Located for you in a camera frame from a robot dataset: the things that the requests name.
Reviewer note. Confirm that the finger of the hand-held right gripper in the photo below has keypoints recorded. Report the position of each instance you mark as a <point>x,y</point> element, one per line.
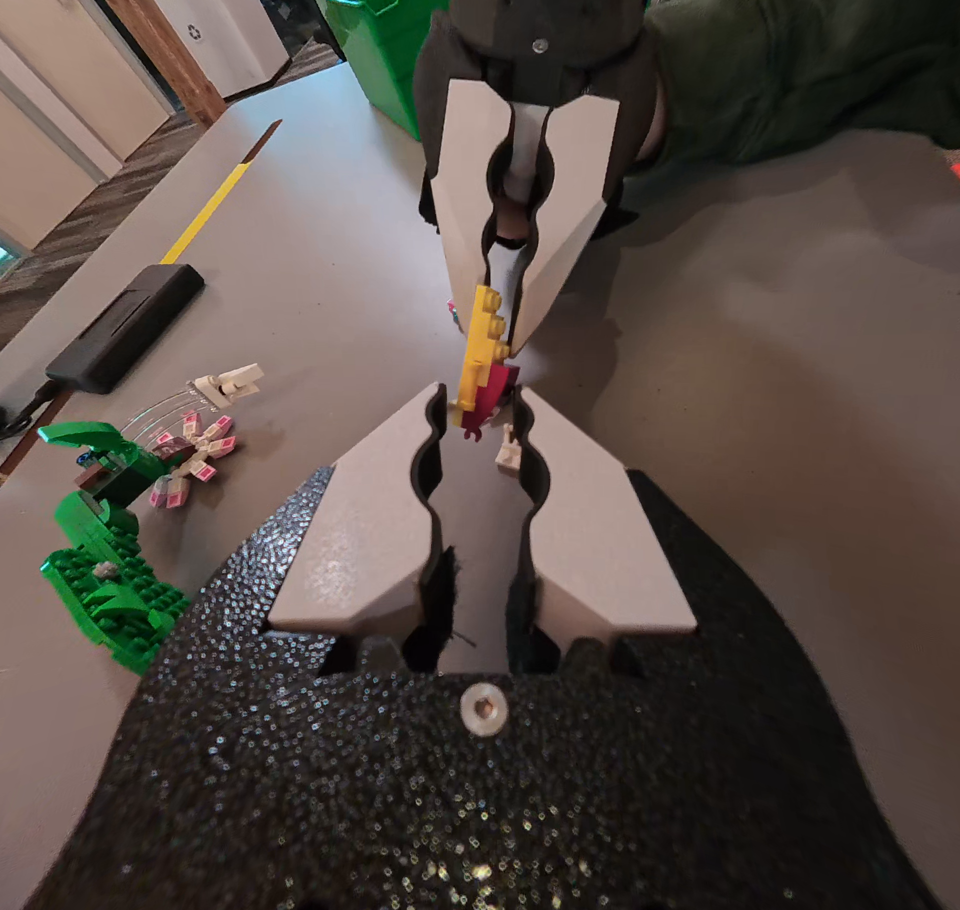
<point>577,189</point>
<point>465,174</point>

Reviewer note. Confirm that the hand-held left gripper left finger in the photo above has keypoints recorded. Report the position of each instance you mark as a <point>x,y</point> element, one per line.
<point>367,520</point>

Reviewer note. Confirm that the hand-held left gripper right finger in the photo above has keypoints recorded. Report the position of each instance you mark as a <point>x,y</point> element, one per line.
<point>600,535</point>

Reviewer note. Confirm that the yellow and magenta lego piece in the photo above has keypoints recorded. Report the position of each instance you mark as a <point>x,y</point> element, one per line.
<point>480,355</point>

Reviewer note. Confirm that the person's right forearm green sleeve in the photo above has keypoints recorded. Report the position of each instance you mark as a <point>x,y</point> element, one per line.
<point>810,47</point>

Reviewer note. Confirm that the small white lego piece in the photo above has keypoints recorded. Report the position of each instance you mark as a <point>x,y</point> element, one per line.
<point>508,454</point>

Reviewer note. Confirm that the small pink and teal lego piece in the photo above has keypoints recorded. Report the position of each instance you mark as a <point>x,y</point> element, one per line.
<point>454,315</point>

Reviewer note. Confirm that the pink and white lego flower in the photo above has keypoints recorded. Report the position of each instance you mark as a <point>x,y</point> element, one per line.
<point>196,460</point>

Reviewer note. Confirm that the white lego hinge piece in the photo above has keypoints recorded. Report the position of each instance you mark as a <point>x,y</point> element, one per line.
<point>229,385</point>

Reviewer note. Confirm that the clear curved lego piece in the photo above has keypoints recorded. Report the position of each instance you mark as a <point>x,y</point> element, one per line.
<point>154,415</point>

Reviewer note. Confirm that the green lego plant build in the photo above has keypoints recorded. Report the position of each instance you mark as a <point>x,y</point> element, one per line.
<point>112,587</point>

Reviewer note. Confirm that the person's right hand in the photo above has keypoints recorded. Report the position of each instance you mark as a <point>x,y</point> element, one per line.
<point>655,129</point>

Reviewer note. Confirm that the green plastic bin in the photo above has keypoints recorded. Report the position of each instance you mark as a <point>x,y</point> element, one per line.
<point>382,47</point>

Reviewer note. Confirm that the yellow tape strip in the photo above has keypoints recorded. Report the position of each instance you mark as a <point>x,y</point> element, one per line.
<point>206,204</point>

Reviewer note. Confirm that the white recycling bins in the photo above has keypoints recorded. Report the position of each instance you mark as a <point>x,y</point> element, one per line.
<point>225,24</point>

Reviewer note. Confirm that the black power adapter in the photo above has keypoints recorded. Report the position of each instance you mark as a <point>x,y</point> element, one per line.
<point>124,328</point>

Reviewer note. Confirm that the white cabinet doors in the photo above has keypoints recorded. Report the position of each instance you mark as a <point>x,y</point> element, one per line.
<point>67,84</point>

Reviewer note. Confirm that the wooden post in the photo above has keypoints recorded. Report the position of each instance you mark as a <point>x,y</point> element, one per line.
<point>154,39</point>

